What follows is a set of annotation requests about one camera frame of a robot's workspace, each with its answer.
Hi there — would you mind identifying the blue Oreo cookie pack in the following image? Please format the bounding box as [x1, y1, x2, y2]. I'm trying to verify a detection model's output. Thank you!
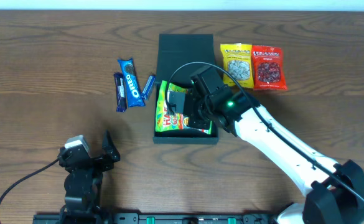
[118, 58, 145, 107]

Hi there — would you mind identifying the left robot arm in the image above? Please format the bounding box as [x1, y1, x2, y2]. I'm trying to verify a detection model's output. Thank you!
[57, 131, 120, 224]

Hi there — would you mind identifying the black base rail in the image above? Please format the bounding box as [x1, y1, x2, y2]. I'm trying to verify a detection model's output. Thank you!
[32, 213, 276, 224]

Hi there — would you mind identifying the dark blue chocolate bar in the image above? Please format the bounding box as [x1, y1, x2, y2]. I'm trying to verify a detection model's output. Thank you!
[114, 72, 127, 113]

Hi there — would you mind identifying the red Hacks candy bag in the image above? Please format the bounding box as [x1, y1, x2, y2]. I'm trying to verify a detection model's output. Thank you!
[252, 45, 287, 90]

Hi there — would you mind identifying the dark green open box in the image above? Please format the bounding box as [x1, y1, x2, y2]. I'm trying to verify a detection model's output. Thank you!
[153, 34, 219, 145]

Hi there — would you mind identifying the Haribo worms gummy bag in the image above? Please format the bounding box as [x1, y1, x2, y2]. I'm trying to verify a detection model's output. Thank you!
[155, 80, 212, 134]

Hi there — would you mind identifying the blue Eclipse mint tin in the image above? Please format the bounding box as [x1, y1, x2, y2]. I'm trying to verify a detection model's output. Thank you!
[142, 75, 156, 100]

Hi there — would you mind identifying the yellow Hacks candy bag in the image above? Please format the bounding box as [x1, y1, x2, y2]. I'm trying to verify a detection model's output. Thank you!
[220, 43, 254, 88]

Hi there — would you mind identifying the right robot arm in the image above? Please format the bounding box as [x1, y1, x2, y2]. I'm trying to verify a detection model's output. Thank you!
[164, 62, 364, 223]

